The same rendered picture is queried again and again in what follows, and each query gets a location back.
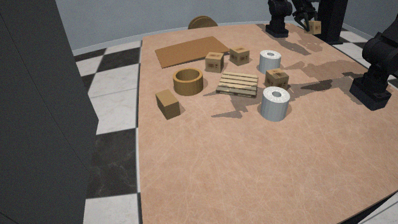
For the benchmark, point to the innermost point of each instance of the brown open cylinder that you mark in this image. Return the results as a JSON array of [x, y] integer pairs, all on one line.
[[188, 81]]

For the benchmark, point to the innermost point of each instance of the tan cardboard carton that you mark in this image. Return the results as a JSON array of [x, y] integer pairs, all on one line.
[[276, 77], [239, 55], [315, 27]]

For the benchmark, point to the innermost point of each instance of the small square wooden pallet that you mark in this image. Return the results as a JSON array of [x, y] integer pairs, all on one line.
[[234, 83]]

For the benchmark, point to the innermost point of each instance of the brown cardboard carton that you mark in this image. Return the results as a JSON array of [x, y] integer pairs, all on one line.
[[214, 62]]

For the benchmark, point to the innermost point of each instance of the tan rectangular block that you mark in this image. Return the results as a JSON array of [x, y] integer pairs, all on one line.
[[168, 104]]

